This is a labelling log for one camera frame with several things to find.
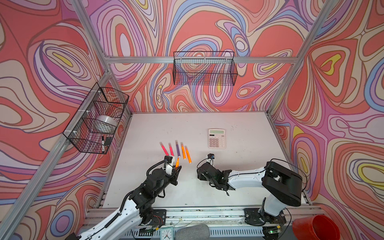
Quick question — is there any purple pen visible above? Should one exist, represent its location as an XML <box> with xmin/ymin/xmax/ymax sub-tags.
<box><xmin>175</xmin><ymin>140</ymin><xmax>181</xmax><ymax>157</ymax></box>

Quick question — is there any red bucket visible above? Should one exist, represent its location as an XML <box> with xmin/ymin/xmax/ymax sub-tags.
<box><xmin>292</xmin><ymin>215</ymin><xmax>341</xmax><ymax>240</ymax></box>

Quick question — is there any black wire basket left wall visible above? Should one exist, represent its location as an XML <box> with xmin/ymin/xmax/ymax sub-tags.
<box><xmin>63</xmin><ymin>84</ymin><xmax>129</xmax><ymax>155</ymax></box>

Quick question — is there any black wire basket wall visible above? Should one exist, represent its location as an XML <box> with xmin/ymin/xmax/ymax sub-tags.
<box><xmin>173</xmin><ymin>50</ymin><xmax>238</xmax><ymax>86</ymax></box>
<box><xmin>63</xmin><ymin>84</ymin><xmax>129</xmax><ymax>155</ymax></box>

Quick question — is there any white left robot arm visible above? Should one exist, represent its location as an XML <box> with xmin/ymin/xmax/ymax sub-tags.
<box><xmin>66</xmin><ymin>166</ymin><xmax>182</xmax><ymax>240</ymax></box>

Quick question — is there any pink pen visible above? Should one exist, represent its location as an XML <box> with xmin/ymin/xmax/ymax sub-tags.
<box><xmin>169</xmin><ymin>143</ymin><xmax>175</xmax><ymax>157</ymax></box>
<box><xmin>160</xmin><ymin>142</ymin><xmax>169</xmax><ymax>156</ymax></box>

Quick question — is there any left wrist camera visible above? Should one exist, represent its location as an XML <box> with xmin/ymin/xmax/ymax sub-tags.
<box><xmin>164</xmin><ymin>156</ymin><xmax>174</xmax><ymax>176</ymax></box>

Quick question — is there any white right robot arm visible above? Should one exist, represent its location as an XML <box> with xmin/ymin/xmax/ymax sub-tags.
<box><xmin>197</xmin><ymin>157</ymin><xmax>303</xmax><ymax>227</ymax></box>

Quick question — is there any black marker in basket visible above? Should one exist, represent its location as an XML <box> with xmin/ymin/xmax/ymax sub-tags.
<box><xmin>101</xmin><ymin>136</ymin><xmax>105</xmax><ymax>154</ymax></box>

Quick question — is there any silver tape roll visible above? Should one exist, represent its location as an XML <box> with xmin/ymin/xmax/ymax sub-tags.
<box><xmin>97</xmin><ymin>115</ymin><xmax>118</xmax><ymax>127</ymax></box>

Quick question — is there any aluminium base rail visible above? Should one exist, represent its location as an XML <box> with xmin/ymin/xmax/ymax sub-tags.
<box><xmin>83</xmin><ymin>205</ymin><xmax>325</xmax><ymax>238</ymax></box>

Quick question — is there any small white clock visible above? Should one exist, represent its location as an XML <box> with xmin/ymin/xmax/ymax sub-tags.
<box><xmin>160</xmin><ymin>228</ymin><xmax>174</xmax><ymax>240</ymax></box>

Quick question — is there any black wire basket back wall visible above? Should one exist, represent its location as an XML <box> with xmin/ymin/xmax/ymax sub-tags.
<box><xmin>173</xmin><ymin>50</ymin><xmax>238</xmax><ymax>86</ymax></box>

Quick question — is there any pink desk calculator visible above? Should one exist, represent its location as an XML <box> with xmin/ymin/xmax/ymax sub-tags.
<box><xmin>208</xmin><ymin>129</ymin><xmax>226</xmax><ymax>149</ymax></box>

